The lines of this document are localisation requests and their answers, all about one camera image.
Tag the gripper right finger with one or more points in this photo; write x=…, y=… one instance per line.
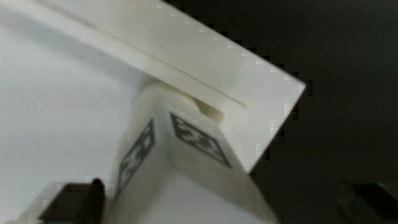
x=368, y=203

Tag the white square table top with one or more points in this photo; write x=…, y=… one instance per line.
x=88, y=49

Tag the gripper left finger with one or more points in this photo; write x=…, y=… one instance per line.
x=77, y=204

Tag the white leg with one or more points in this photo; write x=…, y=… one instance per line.
x=180, y=182

